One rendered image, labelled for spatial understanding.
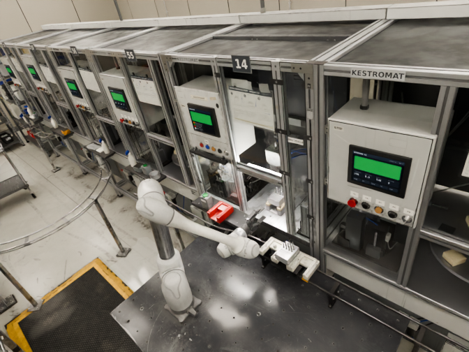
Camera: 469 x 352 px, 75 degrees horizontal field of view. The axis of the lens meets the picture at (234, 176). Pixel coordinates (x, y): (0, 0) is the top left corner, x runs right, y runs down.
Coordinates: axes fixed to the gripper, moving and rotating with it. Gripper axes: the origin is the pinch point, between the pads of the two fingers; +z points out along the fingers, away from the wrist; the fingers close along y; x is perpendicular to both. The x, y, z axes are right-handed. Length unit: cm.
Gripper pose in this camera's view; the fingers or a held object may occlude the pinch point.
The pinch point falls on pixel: (261, 214)
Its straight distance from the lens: 211.3
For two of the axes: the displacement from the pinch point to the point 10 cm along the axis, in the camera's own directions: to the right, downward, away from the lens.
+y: -1.7, -8.1, -5.6
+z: 6.6, -5.2, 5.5
